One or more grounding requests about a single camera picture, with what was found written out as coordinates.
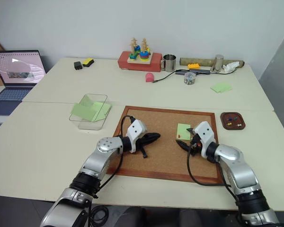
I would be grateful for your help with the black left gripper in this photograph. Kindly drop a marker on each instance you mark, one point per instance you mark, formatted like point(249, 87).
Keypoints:
point(142, 143)

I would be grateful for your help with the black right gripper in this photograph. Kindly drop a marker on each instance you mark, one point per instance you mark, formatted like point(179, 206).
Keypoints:
point(196, 145)

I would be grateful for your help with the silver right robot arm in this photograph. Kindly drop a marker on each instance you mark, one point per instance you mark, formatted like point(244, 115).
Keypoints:
point(241, 172)

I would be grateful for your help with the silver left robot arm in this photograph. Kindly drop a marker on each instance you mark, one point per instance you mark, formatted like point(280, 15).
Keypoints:
point(98, 160)

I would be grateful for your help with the brown rounded tray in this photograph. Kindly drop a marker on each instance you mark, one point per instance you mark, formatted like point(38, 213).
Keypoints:
point(233, 127)

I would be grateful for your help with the clear jar of pushpins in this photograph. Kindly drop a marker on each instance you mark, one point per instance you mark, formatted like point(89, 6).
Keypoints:
point(189, 78)

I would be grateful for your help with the green sticky note stack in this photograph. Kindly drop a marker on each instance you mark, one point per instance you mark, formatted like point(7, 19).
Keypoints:
point(221, 87)

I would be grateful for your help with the clear plastic box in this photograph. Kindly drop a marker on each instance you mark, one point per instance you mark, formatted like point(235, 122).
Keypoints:
point(90, 125)

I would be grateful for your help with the red rectangular box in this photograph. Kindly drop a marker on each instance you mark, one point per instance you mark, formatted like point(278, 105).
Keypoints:
point(123, 62)

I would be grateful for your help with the wood-framed cork board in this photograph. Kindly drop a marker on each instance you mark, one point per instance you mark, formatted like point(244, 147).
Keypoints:
point(163, 151)

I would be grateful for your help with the pink rounded block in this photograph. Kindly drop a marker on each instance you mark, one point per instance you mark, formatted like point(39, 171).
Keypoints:
point(149, 77)

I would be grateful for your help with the yellow toy brick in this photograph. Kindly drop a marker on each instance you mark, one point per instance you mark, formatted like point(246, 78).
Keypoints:
point(194, 66)

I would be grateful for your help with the steel mug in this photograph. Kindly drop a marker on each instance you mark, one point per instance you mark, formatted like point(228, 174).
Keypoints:
point(169, 62)

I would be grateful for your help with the cardboard tube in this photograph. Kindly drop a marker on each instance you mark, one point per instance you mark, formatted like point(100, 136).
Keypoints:
point(203, 61)

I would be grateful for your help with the steel cylinder cup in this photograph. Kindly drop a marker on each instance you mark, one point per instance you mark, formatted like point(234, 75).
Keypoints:
point(217, 62)

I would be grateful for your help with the crumpled white tissue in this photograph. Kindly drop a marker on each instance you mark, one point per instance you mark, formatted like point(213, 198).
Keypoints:
point(229, 67)

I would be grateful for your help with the yellow and black eraser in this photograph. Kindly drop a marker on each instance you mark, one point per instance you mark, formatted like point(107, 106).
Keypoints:
point(88, 62)

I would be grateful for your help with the black power adapter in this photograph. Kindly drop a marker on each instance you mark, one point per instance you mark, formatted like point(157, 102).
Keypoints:
point(78, 65)

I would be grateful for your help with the open laptop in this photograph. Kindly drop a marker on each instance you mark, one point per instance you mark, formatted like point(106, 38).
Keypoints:
point(16, 68)

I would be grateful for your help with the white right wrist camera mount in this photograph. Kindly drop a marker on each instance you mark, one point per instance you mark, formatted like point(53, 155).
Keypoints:
point(204, 133)

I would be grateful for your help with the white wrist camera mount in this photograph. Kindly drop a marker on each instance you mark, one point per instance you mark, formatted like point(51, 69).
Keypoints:
point(136, 130)
point(204, 133)

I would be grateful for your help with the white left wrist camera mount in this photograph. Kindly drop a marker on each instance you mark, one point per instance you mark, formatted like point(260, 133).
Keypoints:
point(136, 130)

